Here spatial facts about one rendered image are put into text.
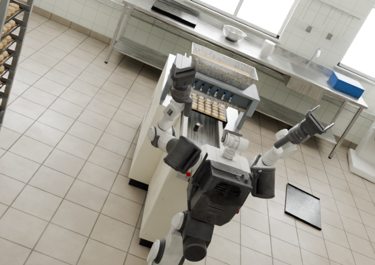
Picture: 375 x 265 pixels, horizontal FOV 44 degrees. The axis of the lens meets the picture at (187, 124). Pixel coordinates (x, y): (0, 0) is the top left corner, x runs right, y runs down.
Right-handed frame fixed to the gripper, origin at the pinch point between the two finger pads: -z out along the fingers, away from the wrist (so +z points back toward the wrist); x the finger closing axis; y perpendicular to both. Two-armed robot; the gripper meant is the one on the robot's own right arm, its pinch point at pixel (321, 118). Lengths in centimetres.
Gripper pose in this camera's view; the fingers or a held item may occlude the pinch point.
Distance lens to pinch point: 232.4
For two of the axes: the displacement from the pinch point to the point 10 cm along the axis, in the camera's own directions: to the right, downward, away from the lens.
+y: 5.0, -3.3, 8.0
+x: -6.2, -7.8, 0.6
